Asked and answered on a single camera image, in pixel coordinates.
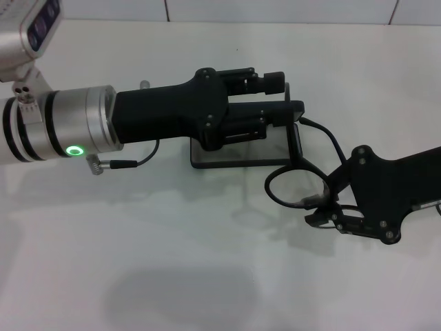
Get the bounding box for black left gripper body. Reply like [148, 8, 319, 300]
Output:
[109, 66, 232, 153]

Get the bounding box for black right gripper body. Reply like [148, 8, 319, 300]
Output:
[329, 145, 441, 246]

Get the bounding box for black glasses case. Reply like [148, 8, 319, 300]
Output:
[189, 99, 307, 170]

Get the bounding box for black glasses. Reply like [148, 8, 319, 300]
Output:
[264, 81, 363, 231]

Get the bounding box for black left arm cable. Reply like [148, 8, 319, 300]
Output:
[85, 139, 160, 176]

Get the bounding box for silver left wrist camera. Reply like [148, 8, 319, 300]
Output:
[0, 0, 65, 83]

